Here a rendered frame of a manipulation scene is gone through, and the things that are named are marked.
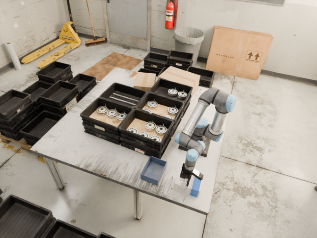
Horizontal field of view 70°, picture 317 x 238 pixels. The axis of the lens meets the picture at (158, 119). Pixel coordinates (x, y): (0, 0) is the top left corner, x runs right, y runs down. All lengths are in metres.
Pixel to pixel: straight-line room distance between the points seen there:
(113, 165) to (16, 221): 0.83
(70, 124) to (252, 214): 2.08
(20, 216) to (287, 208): 2.58
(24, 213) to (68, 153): 0.55
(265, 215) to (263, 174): 0.54
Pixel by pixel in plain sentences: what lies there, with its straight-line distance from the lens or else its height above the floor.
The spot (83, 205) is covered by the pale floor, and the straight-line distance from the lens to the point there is 2.63.
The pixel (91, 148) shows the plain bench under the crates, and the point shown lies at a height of 0.70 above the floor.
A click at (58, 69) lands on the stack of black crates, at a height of 0.49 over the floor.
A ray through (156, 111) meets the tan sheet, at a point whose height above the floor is 0.83.
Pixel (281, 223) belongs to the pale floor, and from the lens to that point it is 2.83.
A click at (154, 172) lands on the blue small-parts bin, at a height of 0.70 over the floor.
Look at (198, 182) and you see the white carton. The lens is 1.80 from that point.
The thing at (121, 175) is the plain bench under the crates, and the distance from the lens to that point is 1.90.
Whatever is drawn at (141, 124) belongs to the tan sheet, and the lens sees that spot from 2.09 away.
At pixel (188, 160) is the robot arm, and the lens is 1.54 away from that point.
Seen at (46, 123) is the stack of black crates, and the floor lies 0.27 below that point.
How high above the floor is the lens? 2.27
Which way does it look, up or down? 42 degrees down
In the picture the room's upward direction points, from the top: 4 degrees clockwise
